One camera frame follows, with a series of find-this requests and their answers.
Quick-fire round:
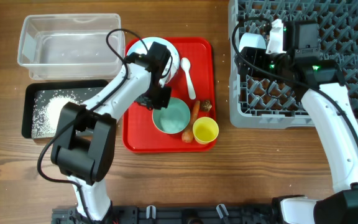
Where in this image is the pile of white rice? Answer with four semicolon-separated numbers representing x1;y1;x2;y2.
31;90;81;139

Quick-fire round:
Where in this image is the red serving tray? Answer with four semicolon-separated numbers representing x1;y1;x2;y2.
122;37;216;153

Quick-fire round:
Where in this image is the clear plastic bin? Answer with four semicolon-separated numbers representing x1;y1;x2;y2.
17;13;125;80

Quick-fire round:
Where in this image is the grey dishwasher rack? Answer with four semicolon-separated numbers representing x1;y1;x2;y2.
227;0;358;129

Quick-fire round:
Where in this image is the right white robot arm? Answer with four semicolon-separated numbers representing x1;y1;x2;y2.
234;46;358;223

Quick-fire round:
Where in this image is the black waste tray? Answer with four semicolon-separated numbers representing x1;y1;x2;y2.
21;80;108;139

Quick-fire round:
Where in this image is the white plastic spoon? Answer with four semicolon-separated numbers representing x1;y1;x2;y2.
180;57;196;100

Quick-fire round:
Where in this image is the orange carrot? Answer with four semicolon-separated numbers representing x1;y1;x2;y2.
181;100;200;143

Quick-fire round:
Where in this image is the mint green bowl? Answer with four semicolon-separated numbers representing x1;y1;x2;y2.
152;98;191;134

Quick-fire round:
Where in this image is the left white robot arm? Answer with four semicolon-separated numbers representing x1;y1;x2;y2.
47;49;172;223

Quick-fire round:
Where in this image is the brown mushroom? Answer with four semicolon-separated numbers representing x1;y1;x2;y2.
200;100;213;112

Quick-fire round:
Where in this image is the light blue bowl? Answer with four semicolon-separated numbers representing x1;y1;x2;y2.
238;32;267;52

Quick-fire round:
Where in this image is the yellow plastic cup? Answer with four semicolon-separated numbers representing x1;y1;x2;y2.
193;117;219;144

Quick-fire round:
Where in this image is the large light blue plate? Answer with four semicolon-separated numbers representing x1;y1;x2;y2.
127;37;180;86

